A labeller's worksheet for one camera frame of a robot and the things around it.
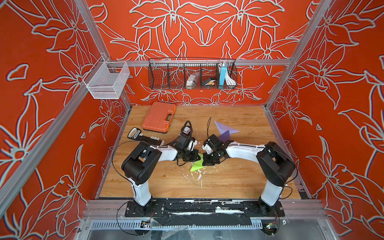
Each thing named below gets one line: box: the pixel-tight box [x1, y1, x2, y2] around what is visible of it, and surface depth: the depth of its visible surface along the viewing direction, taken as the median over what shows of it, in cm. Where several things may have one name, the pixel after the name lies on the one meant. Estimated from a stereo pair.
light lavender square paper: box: [214, 120, 240, 135], surface depth 109 cm
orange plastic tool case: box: [142, 101, 177, 133], surface depth 110 cm
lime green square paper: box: [190, 152, 205, 172], surface depth 88 cm
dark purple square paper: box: [218, 130, 230, 143], surface depth 105 cm
